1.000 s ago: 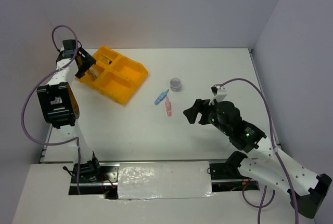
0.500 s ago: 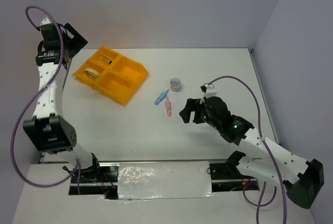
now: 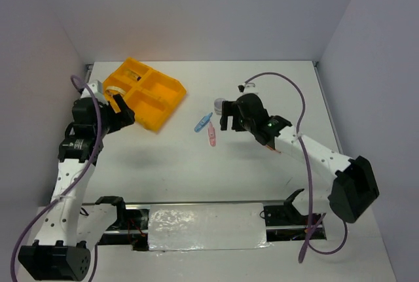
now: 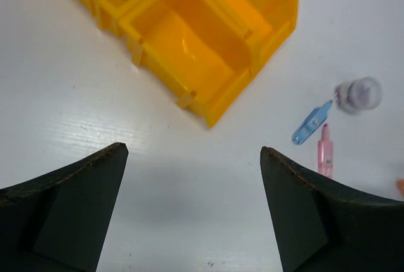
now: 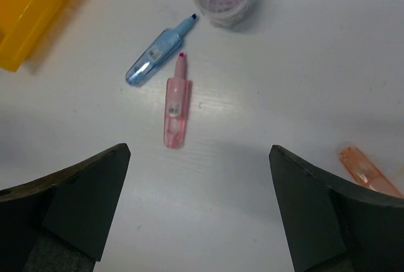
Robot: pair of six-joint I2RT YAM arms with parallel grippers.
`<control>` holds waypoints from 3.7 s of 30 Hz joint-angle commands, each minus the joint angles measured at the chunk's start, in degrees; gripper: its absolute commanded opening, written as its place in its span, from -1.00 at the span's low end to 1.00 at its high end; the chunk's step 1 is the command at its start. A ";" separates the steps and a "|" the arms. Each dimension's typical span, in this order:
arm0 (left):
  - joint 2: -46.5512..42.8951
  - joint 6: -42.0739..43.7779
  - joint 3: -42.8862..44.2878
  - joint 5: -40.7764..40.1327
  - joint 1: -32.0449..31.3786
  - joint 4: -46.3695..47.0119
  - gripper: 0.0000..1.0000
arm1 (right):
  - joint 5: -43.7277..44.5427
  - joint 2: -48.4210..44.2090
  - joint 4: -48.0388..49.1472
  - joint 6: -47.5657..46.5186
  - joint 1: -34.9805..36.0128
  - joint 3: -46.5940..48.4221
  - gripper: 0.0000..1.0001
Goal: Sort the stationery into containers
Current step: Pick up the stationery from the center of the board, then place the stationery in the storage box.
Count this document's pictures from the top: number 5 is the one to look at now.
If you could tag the pink highlighter pen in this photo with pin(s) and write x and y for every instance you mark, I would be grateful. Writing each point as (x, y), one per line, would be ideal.
(176, 105)

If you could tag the blue highlighter pen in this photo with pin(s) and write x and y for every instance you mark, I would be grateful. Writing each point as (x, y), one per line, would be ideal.
(159, 52)

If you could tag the yellow compartment tray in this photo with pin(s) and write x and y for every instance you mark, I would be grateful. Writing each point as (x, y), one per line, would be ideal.
(23, 22)

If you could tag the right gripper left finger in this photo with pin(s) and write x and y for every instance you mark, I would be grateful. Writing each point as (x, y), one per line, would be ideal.
(61, 222)

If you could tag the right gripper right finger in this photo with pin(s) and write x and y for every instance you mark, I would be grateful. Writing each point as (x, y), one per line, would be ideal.
(332, 224)

